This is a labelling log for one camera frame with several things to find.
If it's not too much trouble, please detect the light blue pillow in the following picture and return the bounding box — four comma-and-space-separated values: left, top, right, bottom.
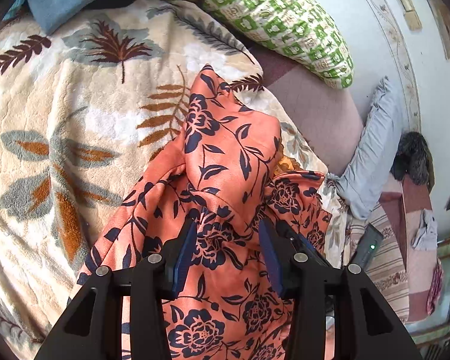
328, 76, 403, 220

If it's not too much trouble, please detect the teal striped cloth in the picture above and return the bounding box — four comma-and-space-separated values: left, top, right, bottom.
2, 0, 26, 22

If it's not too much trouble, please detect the pink cloth on rail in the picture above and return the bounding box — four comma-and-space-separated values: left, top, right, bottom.
426, 259, 444, 315

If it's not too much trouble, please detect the black furry item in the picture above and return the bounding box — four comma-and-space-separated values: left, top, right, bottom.
391, 132, 432, 185

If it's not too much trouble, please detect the orange floral blouse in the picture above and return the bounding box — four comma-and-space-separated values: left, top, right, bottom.
77, 65, 331, 359

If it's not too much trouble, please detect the wall switch plate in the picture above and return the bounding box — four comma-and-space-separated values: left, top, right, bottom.
397, 0, 422, 32

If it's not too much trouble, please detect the cream leaf-pattern blanket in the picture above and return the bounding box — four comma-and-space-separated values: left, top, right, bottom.
0, 0, 348, 360

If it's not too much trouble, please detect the pink bed sheet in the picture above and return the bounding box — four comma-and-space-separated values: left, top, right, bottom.
249, 46, 363, 176

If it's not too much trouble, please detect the framed wall picture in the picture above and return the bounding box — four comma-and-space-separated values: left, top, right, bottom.
427, 0, 450, 59

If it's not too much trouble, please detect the striped floral quilt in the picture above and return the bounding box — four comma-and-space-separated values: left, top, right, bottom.
342, 203, 410, 323

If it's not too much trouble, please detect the green patterned pillow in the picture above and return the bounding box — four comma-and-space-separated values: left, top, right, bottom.
186, 0, 353, 89

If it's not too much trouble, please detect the small grey white cloth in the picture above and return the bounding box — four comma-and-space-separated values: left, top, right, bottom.
411, 209, 438, 251

